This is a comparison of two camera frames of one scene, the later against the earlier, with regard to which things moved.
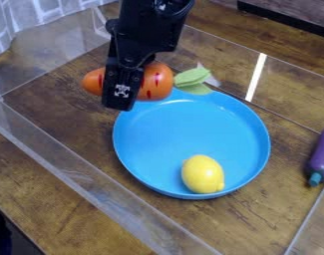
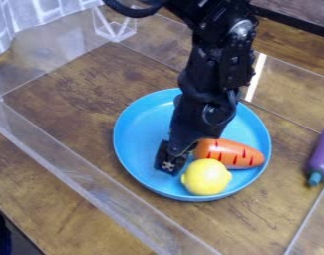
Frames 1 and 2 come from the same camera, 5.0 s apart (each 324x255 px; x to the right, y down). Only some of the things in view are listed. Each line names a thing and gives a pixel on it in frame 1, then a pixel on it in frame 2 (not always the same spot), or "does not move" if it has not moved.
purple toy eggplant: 320,157 does not move
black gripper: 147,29 -> 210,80
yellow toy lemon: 201,174 does not move
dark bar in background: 281,19 does not move
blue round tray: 163,130 does not move
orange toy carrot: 159,81 -> 234,153
